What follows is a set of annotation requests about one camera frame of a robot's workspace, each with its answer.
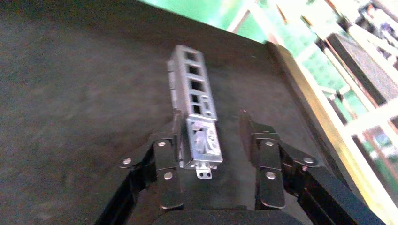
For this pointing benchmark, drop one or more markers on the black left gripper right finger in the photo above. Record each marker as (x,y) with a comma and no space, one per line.
(270,189)

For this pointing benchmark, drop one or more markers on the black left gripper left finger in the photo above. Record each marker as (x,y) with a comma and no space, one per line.
(168,189)

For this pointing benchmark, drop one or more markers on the perforated grey metal bracket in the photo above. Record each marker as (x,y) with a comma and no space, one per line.
(196,102)

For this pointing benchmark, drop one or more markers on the black container with tan rim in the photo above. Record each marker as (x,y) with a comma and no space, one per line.
(77,93)

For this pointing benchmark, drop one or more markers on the black-topped cart with white tubes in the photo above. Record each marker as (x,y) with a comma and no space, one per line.
(367,71)

